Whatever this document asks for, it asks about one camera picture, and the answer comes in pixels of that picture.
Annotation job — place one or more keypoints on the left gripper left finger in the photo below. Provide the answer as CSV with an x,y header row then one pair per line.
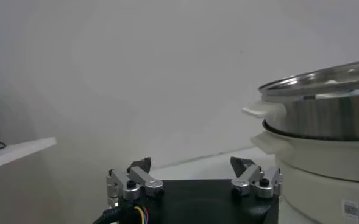
x,y
142,179

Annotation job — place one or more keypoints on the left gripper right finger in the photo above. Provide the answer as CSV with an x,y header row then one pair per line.
x,y
249,179

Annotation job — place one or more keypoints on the steel perforated steamer basket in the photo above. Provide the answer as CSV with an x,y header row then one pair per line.
x,y
319,118

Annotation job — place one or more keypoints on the cream electric cooker base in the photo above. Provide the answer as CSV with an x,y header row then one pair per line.
x,y
319,188

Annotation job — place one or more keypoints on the small white side table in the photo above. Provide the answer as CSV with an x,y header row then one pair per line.
x,y
20,150

